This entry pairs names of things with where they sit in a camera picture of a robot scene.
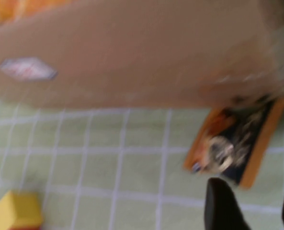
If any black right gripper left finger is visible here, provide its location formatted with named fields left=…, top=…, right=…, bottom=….
left=204, top=177, right=253, bottom=230

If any orange and black snack pack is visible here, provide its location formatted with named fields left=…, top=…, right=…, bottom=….
left=183, top=97, right=284, bottom=190

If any green checkered tablecloth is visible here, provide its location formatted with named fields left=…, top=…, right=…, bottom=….
left=0, top=21, right=284, bottom=230

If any cardboard box printed F2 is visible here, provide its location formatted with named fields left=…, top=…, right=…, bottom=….
left=0, top=0, right=284, bottom=112

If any yellow foam cube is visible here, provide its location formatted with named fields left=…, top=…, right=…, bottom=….
left=0, top=190, right=43, bottom=230

